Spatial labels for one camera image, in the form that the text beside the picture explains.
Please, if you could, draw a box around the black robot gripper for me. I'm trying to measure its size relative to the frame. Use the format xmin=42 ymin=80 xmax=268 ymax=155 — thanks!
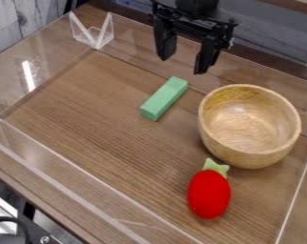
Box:
xmin=150 ymin=0 xmax=237 ymax=74

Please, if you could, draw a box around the green rectangular block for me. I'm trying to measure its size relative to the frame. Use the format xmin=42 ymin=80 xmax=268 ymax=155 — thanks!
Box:
xmin=140 ymin=76 xmax=188 ymax=121

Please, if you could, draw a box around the brown wooden bowl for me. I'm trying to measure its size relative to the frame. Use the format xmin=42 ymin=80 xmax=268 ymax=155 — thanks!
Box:
xmin=198 ymin=84 xmax=301 ymax=169

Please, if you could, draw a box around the red plush strawberry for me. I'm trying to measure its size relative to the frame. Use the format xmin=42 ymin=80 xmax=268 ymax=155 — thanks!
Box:
xmin=186 ymin=158 xmax=232 ymax=219

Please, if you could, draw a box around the black metal table clamp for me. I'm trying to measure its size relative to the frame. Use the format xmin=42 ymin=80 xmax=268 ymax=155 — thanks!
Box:
xmin=17 ymin=201 xmax=62 ymax=244

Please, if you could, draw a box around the clear acrylic corner bracket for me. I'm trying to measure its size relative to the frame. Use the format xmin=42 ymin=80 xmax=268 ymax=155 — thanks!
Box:
xmin=69 ymin=12 xmax=114 ymax=50

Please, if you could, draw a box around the clear acrylic tray wall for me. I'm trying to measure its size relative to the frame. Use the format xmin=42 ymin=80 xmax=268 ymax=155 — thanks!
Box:
xmin=0 ymin=118 xmax=204 ymax=244

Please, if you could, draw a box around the black cable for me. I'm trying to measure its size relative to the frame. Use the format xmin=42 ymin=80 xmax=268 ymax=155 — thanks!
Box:
xmin=0 ymin=215 xmax=33 ymax=244

